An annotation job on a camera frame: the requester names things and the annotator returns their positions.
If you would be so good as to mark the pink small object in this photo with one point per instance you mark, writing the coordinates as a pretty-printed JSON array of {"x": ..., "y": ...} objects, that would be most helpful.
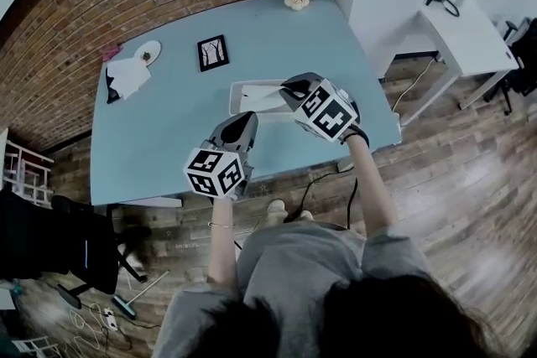
[{"x": 112, "y": 52}]

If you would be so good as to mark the white oval plate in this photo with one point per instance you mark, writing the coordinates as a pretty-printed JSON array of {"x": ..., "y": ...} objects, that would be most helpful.
[{"x": 153, "y": 48}]

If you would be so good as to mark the black office chair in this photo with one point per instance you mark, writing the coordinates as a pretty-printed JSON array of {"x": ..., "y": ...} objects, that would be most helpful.
[{"x": 54, "y": 239}]

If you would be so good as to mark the person's left forearm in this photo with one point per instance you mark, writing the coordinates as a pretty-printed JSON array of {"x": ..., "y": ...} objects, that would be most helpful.
[{"x": 221, "y": 247}]

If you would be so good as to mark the person's right forearm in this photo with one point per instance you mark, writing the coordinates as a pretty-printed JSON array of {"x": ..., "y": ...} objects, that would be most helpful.
[{"x": 373, "y": 188}]

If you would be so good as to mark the black napkin holder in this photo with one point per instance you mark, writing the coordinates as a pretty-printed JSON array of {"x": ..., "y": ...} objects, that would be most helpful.
[{"x": 112, "y": 94}]

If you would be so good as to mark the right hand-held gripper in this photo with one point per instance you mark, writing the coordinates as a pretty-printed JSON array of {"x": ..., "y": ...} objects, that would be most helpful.
[{"x": 323, "y": 109}]

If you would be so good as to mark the black picture frame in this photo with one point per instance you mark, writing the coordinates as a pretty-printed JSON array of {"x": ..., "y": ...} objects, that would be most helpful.
[{"x": 213, "y": 53}]

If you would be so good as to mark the white napkin pile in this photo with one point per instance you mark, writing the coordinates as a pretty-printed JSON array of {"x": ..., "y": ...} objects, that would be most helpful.
[{"x": 128, "y": 75}]

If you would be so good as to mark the white power strip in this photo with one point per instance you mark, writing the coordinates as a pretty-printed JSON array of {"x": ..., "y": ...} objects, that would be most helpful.
[{"x": 111, "y": 318}]

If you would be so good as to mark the small green plant ornament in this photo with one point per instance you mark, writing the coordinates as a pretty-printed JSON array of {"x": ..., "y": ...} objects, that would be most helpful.
[{"x": 146, "y": 55}]

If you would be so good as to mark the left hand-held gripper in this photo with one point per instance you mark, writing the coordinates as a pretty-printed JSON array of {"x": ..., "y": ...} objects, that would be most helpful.
[{"x": 228, "y": 146}]

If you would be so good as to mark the black mesh chair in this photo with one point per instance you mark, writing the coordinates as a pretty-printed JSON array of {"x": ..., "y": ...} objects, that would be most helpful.
[{"x": 524, "y": 58}]

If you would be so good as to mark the white tissue box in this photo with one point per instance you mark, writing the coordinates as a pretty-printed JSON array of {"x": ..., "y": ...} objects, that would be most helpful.
[{"x": 235, "y": 96}]

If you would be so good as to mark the white socket block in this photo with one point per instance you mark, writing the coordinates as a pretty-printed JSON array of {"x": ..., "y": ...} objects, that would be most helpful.
[{"x": 345, "y": 164}]

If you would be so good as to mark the white side desk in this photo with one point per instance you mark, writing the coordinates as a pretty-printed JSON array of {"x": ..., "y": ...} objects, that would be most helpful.
[{"x": 474, "y": 42}]

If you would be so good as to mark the person's beige shoe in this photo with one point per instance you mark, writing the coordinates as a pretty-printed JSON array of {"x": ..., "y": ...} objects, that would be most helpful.
[
  {"x": 305, "y": 216},
  {"x": 276, "y": 209}
]

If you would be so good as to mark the person's grey clothing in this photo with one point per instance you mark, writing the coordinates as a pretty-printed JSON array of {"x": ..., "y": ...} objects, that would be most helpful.
[{"x": 302, "y": 264}]

